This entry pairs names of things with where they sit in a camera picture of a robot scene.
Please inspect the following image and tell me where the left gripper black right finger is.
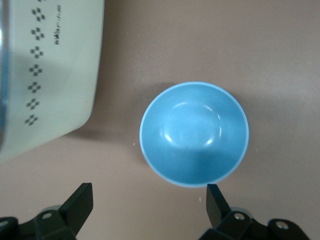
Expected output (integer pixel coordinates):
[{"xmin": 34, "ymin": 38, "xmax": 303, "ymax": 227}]
[{"xmin": 198, "ymin": 183, "xmax": 311, "ymax": 240}]

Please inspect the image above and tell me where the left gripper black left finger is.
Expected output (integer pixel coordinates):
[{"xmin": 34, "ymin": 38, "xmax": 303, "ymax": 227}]
[{"xmin": 0, "ymin": 182, "xmax": 94, "ymax": 240}]

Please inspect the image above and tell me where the blue bowl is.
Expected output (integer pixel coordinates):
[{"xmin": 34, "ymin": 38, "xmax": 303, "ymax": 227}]
[{"xmin": 139, "ymin": 80, "xmax": 250, "ymax": 189}]

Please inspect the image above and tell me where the cream and chrome toaster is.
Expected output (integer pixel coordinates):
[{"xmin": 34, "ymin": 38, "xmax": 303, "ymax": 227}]
[{"xmin": 0, "ymin": 0, "xmax": 105, "ymax": 165}]

